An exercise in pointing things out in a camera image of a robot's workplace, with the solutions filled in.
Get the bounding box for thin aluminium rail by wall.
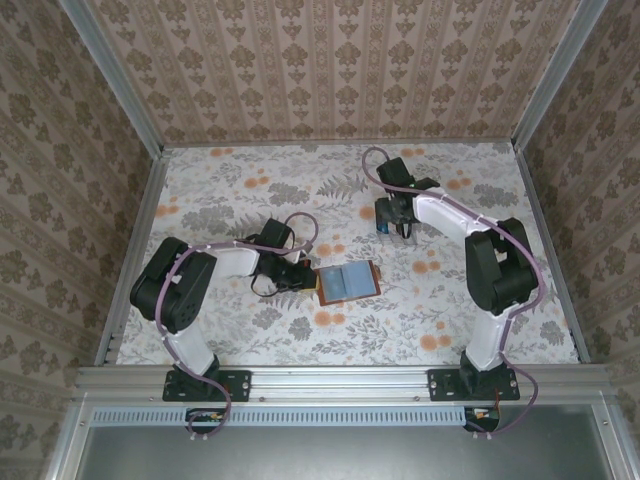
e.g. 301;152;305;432
160;139;517;151

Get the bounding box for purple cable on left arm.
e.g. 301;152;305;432
154;211;322;444

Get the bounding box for white slotted cable duct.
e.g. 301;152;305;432
91;405;502;427

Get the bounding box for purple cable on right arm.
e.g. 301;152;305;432
361;146;546;441

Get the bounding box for long aluminium table edge rail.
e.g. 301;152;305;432
74;363;614;401

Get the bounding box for floral patterned table cover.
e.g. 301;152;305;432
115;142;582;367

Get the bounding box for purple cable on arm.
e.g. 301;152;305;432
154;211;322;444
361;146;546;441

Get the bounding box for thin black left gripper cable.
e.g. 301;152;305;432
249;272;282;299

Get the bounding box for grey metal sheet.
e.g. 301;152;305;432
78;424;617;480

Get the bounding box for brown card holder clear sleeves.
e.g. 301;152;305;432
315;260;383;307

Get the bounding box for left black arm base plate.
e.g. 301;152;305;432
162;368;252;403

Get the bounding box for black electronics connector box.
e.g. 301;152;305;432
462;405;503;434
185;406;228;435

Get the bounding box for aluminium upright post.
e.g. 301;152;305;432
511;0;615;147
56;0;167;152

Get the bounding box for aluminium lower frame rail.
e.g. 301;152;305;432
593;399;634;480
43;399;95;480

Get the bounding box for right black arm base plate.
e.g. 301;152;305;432
428;368;522;403

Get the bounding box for aluminium side rail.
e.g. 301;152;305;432
94;146;171;366
512;142;592;365

